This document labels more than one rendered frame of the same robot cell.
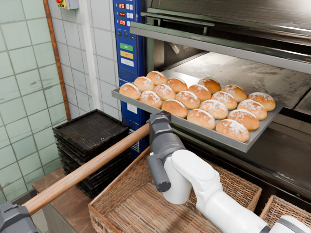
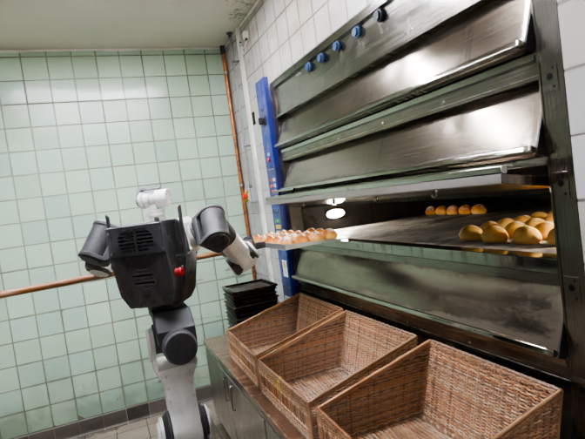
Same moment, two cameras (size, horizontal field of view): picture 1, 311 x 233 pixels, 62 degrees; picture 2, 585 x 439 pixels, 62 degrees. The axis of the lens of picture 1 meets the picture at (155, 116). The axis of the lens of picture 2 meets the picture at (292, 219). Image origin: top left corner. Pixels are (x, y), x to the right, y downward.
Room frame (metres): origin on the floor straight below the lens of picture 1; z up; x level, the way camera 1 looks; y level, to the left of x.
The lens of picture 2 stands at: (-1.40, -1.31, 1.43)
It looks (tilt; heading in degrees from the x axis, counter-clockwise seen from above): 3 degrees down; 27
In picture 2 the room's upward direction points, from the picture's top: 8 degrees counter-clockwise
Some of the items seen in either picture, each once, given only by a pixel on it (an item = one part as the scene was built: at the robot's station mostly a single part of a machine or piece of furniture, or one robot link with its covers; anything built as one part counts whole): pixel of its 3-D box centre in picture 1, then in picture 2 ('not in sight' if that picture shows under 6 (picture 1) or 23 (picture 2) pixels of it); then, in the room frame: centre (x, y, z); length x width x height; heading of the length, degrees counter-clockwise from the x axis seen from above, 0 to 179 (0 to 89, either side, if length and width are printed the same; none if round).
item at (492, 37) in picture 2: not in sight; (354, 97); (0.57, -0.67, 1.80); 1.79 x 0.11 x 0.19; 49
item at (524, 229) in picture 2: not in sight; (568, 222); (0.51, -1.40, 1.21); 0.61 x 0.48 x 0.06; 139
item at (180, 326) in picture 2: not in sight; (173, 331); (-0.09, -0.11, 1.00); 0.28 x 0.13 x 0.18; 49
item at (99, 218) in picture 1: (171, 208); (282, 334); (0.75, -0.07, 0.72); 0.56 x 0.49 x 0.28; 48
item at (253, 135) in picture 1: (195, 96); (295, 239); (0.87, -0.15, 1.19); 0.55 x 0.36 x 0.03; 51
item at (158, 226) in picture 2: not in sight; (156, 258); (-0.09, -0.07, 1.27); 0.34 x 0.30 x 0.36; 110
